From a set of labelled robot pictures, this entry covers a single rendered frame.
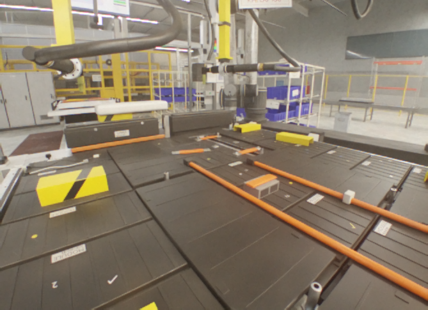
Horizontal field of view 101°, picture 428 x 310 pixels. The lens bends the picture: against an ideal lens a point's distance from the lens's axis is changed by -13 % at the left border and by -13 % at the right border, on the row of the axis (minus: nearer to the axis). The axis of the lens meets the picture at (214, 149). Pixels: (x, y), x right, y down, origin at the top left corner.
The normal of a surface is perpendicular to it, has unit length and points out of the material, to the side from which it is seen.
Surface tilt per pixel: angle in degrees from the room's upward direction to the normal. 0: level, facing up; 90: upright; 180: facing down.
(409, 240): 0
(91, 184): 90
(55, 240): 0
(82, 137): 90
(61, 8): 90
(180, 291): 0
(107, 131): 90
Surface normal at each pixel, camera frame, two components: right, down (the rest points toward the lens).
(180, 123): 0.59, 0.24
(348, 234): 0.00, -0.96
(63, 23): 0.37, 0.27
